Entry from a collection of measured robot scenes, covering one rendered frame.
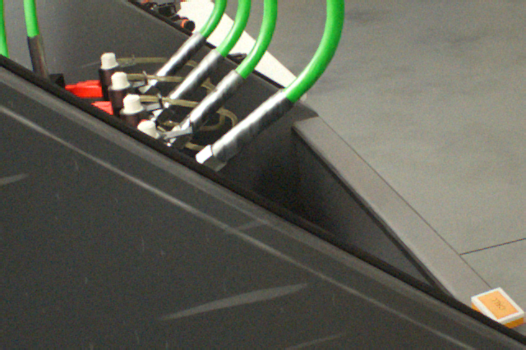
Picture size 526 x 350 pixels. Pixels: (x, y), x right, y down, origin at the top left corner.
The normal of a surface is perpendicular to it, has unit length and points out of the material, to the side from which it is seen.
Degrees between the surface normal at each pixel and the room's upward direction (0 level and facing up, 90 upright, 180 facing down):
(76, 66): 90
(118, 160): 90
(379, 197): 0
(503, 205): 0
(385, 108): 0
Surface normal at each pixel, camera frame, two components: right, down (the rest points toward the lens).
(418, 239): -0.14, -0.90
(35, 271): 0.29, 0.37
